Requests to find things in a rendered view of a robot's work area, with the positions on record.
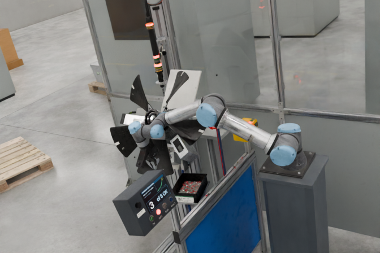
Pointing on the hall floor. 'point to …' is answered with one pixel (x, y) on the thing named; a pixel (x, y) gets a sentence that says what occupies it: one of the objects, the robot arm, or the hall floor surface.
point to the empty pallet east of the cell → (21, 162)
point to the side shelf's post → (212, 160)
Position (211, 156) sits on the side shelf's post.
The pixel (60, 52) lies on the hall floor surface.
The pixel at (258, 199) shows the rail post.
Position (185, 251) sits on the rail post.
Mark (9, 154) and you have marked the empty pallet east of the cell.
